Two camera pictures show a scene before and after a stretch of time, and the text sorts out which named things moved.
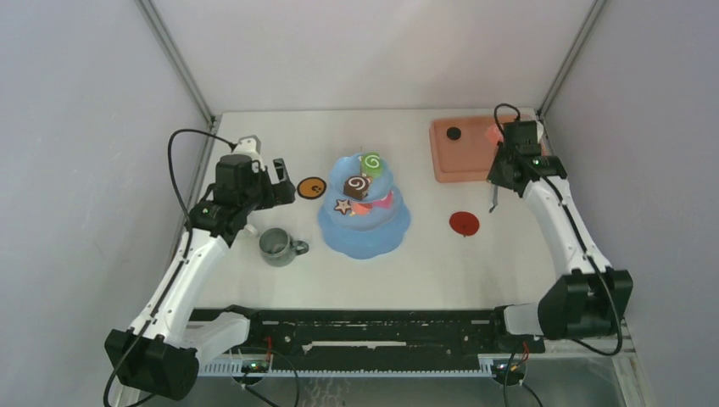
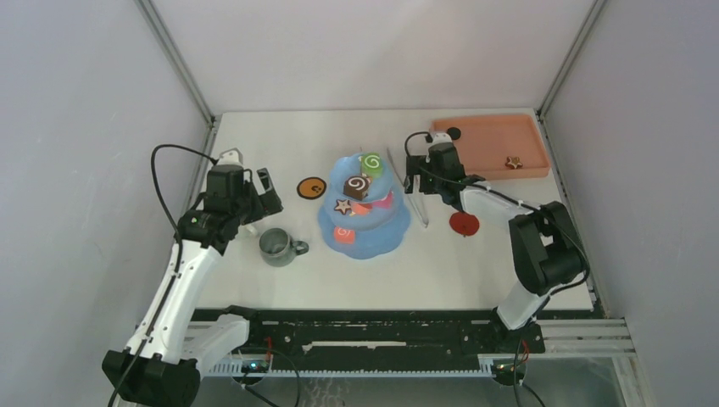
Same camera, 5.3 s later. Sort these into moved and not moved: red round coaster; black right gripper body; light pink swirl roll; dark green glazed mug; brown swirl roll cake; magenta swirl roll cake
Moved: black right gripper body; light pink swirl roll
Not moved: magenta swirl roll cake; red round coaster; brown swirl roll cake; dark green glazed mug
